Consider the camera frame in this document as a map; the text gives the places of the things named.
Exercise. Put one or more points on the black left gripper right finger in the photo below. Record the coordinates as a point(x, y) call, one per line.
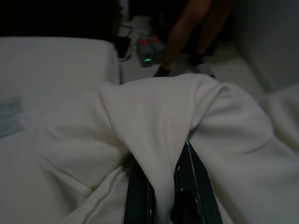
point(196, 191)

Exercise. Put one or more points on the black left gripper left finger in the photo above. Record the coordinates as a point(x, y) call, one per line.
point(140, 200)

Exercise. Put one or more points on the white bed pillow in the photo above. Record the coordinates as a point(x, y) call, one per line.
point(151, 112)

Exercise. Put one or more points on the grey charger with green light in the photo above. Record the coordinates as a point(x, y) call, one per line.
point(149, 50)

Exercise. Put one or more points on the pale blue folded cloth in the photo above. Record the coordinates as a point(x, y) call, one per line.
point(9, 116)

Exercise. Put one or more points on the white bedding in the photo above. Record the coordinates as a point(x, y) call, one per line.
point(46, 70)

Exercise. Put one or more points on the person in blue shirt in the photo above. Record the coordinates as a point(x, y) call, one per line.
point(194, 28)

